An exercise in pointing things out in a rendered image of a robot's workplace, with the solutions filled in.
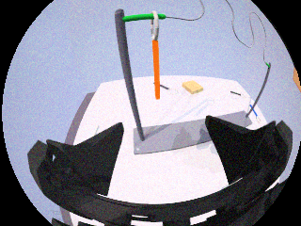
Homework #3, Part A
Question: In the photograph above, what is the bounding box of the tan rectangular block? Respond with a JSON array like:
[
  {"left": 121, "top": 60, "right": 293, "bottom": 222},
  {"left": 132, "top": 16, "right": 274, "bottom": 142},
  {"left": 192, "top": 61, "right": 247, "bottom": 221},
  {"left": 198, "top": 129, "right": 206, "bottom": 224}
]
[{"left": 182, "top": 80, "right": 203, "bottom": 95}]

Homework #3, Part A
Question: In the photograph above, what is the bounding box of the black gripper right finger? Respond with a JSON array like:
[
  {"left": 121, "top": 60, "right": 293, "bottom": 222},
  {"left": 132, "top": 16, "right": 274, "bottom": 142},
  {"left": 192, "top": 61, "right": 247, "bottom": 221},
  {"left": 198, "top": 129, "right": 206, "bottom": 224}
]
[{"left": 204, "top": 116, "right": 276, "bottom": 185}]

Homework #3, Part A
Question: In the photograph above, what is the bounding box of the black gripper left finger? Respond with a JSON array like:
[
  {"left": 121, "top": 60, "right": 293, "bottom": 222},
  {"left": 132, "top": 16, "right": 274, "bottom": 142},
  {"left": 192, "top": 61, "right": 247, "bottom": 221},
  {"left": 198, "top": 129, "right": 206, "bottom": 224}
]
[{"left": 46, "top": 122, "right": 124, "bottom": 196}]

